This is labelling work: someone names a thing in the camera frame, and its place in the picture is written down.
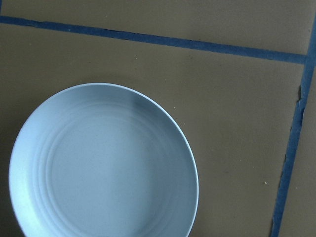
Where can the blue plate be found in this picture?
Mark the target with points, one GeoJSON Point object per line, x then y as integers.
{"type": "Point", "coordinates": [102, 160]}

